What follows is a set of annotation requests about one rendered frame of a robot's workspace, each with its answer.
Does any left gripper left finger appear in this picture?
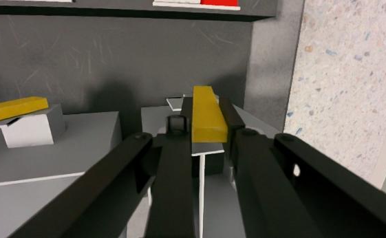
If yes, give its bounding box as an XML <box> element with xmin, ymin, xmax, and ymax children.
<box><xmin>6</xmin><ymin>97</ymin><xmax>196</xmax><ymax>238</ymax></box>

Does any grey box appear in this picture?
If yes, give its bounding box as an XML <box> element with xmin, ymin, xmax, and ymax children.
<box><xmin>0</xmin><ymin>96</ymin><xmax>122</xmax><ymax>238</ymax></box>
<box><xmin>141</xmin><ymin>86</ymin><xmax>282</xmax><ymax>238</ymax></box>

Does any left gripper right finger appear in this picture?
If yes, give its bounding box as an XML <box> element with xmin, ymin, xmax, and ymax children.
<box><xmin>218</xmin><ymin>97</ymin><xmax>386</xmax><ymax>238</ymax></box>

